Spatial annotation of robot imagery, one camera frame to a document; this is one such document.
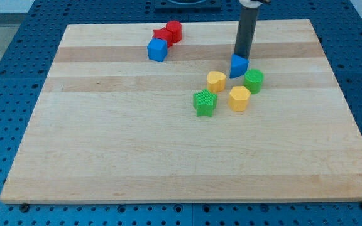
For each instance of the red cylinder block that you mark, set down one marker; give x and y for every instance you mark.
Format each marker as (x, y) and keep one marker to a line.
(175, 27)

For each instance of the green star block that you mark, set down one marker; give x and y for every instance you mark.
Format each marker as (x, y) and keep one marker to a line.
(204, 102)

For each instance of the yellow heart block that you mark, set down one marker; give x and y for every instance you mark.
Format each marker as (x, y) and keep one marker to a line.
(216, 81)

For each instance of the yellow hexagon block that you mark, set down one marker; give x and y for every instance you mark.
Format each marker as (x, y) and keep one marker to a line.
(239, 97)

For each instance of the blue cube block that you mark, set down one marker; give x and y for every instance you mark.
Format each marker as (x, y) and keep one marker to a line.
(157, 49)

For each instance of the wooden board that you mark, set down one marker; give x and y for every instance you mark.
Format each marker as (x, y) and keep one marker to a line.
(112, 126)

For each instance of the blue triangle block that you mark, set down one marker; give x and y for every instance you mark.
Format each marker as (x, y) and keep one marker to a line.
(239, 66)

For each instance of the green cylinder block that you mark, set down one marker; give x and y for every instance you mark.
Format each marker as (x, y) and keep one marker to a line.
(253, 80)

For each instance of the red star block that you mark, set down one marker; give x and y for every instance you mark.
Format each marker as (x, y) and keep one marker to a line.
(164, 34)

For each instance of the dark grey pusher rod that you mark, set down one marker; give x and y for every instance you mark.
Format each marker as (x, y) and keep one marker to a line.
(246, 26)

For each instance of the black bolt front left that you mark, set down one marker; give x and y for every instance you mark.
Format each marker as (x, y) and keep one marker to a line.
(24, 208)

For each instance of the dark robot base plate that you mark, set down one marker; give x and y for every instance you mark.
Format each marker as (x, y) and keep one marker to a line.
(166, 5)

